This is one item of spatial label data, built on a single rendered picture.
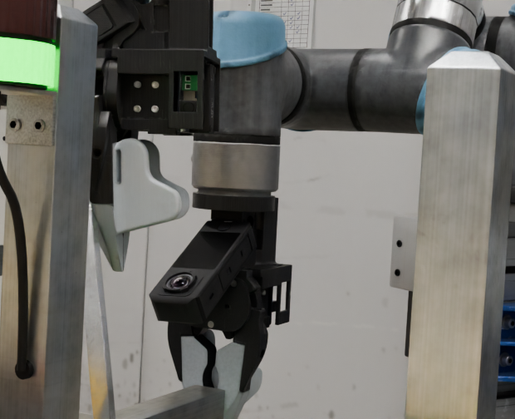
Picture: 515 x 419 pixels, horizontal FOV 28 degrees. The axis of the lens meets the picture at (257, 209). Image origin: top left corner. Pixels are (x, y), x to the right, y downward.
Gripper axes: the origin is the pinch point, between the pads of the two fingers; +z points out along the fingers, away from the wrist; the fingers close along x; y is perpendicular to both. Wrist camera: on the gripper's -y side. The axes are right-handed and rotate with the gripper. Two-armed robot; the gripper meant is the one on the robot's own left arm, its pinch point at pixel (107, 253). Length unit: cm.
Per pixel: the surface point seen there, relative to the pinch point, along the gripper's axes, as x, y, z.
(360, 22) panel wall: 266, 10, -49
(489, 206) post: -22.2, 23.8, -4.9
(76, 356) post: -10.9, 1.1, 5.1
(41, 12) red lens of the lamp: -16.8, 0.9, -14.3
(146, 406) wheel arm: 7.7, 1.2, 12.6
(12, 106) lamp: -12.7, -2.2, -9.5
